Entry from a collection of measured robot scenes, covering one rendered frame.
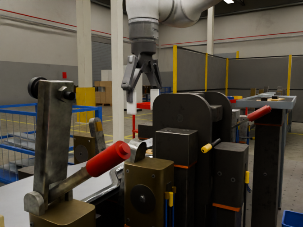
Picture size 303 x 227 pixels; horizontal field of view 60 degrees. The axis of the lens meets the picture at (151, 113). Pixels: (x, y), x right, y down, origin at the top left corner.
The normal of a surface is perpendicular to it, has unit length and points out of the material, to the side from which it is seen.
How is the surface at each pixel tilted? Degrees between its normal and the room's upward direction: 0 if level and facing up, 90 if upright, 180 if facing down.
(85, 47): 90
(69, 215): 0
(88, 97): 90
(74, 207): 0
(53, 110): 99
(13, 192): 0
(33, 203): 90
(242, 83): 90
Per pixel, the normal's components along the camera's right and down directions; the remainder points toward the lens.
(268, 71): -0.56, 0.09
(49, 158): 0.86, 0.21
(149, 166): 0.00, -0.99
